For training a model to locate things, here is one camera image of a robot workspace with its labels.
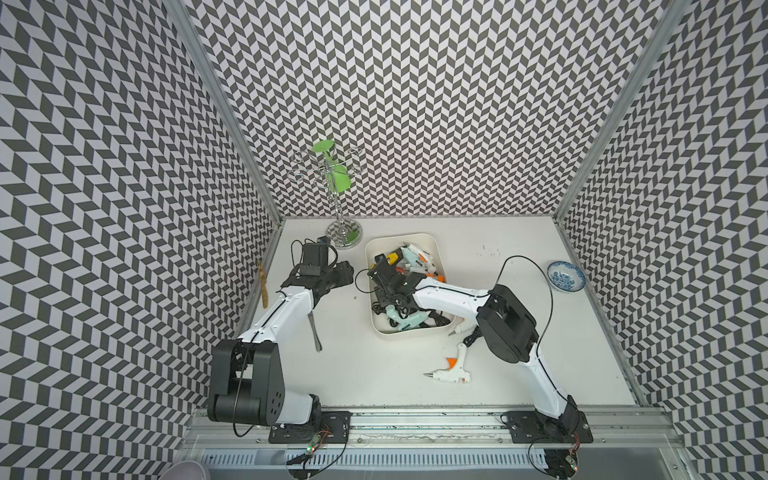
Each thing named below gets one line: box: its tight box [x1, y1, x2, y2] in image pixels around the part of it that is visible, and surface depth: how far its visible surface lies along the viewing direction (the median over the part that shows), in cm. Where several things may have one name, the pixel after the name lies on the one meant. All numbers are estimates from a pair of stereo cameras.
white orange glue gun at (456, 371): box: [423, 343, 471, 384], surface depth 82 cm
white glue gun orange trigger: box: [408, 244, 436, 274], surface depth 104 cm
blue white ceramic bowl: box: [546, 261, 586, 293], surface depth 101 cm
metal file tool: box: [307, 311, 323, 352], surface depth 90 cm
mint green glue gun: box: [402, 248, 419, 267], surface depth 104 cm
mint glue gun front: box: [385, 304, 429, 331], surface depth 87 cm
